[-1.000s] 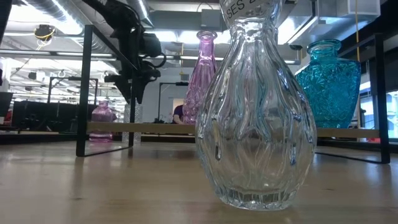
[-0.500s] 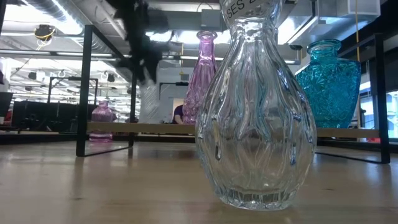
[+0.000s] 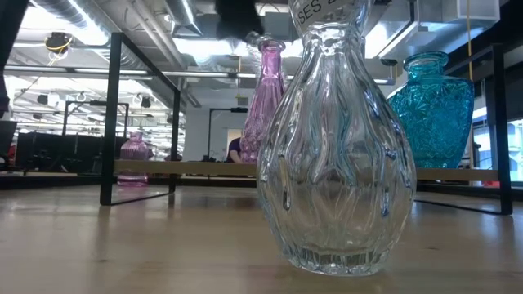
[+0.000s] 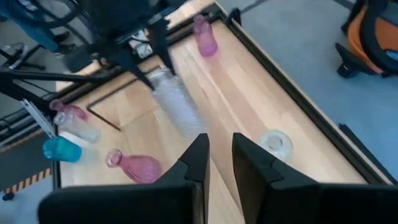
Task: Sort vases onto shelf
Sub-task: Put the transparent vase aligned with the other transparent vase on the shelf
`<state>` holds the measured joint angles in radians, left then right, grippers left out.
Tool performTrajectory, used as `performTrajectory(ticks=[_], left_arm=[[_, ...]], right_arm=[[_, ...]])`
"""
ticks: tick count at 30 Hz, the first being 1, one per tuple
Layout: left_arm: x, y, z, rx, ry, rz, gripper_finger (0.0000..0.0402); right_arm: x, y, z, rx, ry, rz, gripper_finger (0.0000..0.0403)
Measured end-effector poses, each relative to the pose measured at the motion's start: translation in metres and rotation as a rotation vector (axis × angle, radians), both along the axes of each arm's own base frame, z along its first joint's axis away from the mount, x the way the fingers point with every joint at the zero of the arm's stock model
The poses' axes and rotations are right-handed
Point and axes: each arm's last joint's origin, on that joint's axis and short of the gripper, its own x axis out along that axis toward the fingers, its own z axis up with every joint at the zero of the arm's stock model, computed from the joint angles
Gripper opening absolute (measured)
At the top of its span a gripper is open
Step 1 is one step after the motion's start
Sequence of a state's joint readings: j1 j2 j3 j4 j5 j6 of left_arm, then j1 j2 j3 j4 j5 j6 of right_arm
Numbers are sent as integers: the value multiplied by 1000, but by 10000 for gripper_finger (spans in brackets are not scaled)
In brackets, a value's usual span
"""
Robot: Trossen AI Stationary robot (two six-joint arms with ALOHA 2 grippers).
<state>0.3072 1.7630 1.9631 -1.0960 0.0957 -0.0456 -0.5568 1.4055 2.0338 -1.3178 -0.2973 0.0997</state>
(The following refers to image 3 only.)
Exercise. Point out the tall pink glass vase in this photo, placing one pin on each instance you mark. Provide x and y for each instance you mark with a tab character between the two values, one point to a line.
265	106

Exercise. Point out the ribbed pink glass vase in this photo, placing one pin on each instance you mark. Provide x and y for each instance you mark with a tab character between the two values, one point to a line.
132	153

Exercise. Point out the clear glass vase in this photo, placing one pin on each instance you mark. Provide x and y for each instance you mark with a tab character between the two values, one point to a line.
335	163

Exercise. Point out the teal cut glass urn vase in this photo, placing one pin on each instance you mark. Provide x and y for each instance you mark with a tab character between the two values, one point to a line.
433	118

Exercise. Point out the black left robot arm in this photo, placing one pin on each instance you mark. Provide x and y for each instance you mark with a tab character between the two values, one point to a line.
10	49

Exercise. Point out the person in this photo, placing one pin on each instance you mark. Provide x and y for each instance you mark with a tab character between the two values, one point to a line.
235	151

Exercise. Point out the black monitor row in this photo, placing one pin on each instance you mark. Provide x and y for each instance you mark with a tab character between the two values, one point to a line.
61	151

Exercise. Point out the white ceiling light box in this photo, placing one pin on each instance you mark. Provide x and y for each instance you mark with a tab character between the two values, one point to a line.
470	10

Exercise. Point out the silver ceiling duct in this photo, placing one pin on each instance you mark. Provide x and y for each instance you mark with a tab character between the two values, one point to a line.
181	14

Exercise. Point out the black monitor stand frame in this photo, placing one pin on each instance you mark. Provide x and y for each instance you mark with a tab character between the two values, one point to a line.
222	109
96	103

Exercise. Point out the black aluminium table frame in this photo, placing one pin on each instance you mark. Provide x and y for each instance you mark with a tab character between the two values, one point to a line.
49	181

